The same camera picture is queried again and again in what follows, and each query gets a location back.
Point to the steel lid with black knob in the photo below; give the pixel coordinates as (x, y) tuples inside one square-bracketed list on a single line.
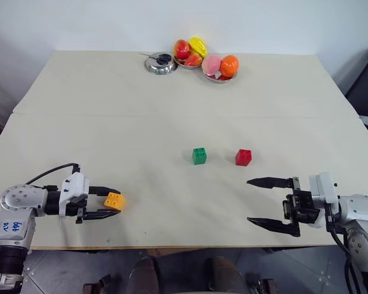
[(159, 65)]

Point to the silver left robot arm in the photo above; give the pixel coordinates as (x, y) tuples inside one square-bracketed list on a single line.
[(16, 214)]

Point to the red toy peach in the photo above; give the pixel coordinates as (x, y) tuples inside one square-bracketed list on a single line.
[(193, 59)]

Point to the steel bowl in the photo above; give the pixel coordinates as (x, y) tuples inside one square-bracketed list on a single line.
[(220, 79), (188, 65)]

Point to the pink toy peach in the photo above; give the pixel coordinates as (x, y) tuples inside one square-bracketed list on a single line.
[(211, 65)]

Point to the red yellow toy apple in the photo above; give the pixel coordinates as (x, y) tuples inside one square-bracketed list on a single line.
[(182, 49)]

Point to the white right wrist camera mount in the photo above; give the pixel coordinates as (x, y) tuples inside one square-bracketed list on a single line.
[(323, 190)]

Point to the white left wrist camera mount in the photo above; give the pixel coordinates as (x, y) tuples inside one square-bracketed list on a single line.
[(75, 183)]

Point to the green studded toy cube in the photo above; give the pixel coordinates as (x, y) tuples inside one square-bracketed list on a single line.
[(199, 156)]

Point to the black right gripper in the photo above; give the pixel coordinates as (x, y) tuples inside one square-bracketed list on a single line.
[(302, 206)]

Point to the red studded toy cube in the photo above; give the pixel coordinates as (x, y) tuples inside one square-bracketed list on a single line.
[(243, 158)]

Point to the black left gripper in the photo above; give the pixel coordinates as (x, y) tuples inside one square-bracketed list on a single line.
[(81, 208)]

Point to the yellow studded toy cube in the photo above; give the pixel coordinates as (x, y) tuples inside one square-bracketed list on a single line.
[(115, 202)]

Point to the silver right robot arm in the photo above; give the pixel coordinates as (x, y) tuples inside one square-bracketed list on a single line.
[(360, 220)]

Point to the yellow toy pepper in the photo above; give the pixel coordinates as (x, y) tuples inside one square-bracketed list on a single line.
[(198, 46)]

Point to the orange toy fruit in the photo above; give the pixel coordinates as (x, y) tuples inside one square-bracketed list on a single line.
[(230, 65)]

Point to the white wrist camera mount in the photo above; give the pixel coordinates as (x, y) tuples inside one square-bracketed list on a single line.
[(323, 190), (75, 183)]

